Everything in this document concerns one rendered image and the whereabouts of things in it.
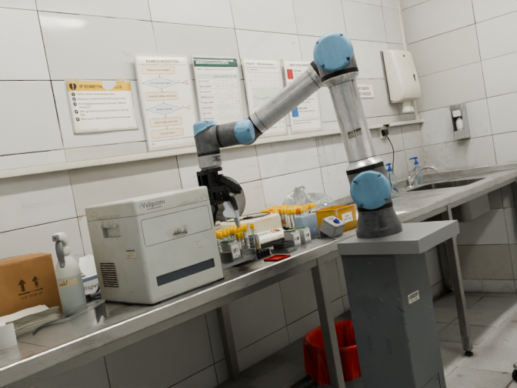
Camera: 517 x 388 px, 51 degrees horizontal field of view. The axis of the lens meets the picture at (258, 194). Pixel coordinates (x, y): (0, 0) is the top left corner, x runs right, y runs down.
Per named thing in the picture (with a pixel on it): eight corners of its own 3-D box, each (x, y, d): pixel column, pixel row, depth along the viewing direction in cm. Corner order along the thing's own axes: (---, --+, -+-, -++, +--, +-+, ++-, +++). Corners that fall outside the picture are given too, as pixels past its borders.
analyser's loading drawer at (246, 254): (212, 275, 168) (209, 259, 167) (198, 275, 172) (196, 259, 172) (257, 259, 183) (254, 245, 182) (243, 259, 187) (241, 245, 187)
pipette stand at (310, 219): (308, 241, 216) (305, 216, 215) (295, 242, 220) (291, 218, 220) (322, 235, 223) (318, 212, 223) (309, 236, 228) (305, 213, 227)
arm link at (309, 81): (341, 37, 181) (230, 128, 192) (339, 31, 170) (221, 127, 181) (362, 65, 180) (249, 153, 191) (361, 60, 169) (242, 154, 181)
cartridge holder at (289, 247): (288, 252, 197) (286, 243, 197) (270, 252, 204) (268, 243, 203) (297, 249, 201) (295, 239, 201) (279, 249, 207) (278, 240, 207)
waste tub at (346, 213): (340, 233, 221) (335, 209, 221) (315, 234, 231) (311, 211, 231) (358, 226, 231) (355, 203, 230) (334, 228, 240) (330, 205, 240)
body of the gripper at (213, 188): (198, 208, 175) (191, 172, 175) (218, 203, 182) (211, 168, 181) (214, 206, 170) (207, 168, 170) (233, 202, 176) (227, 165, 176)
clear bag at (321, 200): (312, 220, 283) (308, 194, 282) (299, 219, 299) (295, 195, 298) (346, 212, 289) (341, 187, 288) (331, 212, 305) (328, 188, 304)
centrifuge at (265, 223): (253, 251, 215) (248, 221, 214) (213, 249, 238) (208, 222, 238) (297, 238, 229) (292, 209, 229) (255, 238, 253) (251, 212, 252)
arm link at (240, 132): (255, 118, 179) (223, 125, 181) (247, 117, 168) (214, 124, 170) (258, 142, 179) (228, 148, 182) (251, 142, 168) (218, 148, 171)
